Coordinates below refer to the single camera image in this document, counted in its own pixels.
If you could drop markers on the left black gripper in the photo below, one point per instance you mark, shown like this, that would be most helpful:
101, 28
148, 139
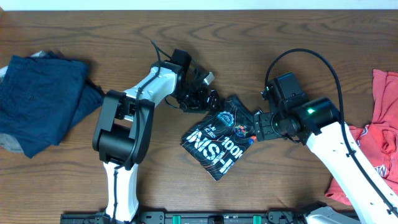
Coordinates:
203, 98

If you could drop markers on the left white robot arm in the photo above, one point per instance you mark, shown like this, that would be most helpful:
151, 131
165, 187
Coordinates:
124, 127

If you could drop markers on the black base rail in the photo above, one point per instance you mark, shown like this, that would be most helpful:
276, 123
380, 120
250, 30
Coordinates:
315, 213

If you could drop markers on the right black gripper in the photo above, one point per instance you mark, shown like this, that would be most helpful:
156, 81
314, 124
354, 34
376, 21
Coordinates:
264, 128

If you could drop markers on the black patterned jersey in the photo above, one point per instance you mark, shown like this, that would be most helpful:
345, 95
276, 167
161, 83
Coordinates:
221, 138

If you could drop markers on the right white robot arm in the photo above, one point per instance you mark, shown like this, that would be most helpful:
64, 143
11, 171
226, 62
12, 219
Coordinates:
317, 125

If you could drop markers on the red printed t-shirt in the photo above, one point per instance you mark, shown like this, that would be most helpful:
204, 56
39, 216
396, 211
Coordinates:
378, 140

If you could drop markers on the folded navy blue garment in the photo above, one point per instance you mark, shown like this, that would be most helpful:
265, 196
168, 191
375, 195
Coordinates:
42, 98

